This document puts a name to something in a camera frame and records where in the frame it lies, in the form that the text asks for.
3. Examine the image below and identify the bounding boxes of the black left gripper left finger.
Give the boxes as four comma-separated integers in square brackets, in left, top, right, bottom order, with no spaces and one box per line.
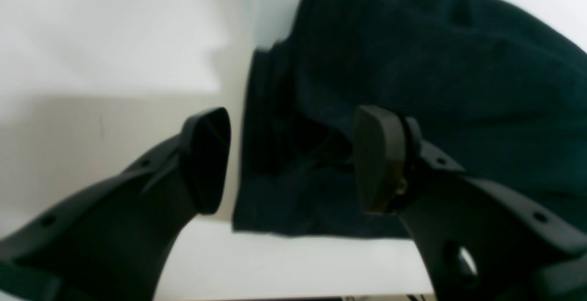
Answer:
[0,108,231,301]

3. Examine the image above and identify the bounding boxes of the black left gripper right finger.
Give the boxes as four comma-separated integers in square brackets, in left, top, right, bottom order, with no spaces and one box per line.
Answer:
[354,105,587,301]

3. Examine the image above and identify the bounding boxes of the black T-shirt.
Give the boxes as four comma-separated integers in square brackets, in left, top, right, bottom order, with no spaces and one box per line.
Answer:
[232,0,587,239]

